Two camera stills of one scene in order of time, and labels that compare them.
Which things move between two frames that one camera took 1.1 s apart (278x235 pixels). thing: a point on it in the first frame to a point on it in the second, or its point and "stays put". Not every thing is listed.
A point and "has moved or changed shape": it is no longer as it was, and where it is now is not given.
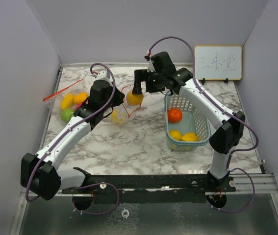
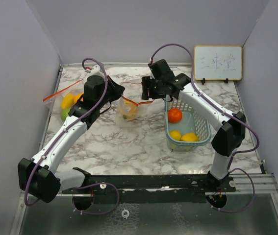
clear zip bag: [120, 114] has moved or changed shape
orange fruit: [134, 100] to [128, 113]
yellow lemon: [189, 137] stays put
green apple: [66, 114] stays put
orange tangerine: [174, 115] stays put
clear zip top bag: [65, 102] stays put
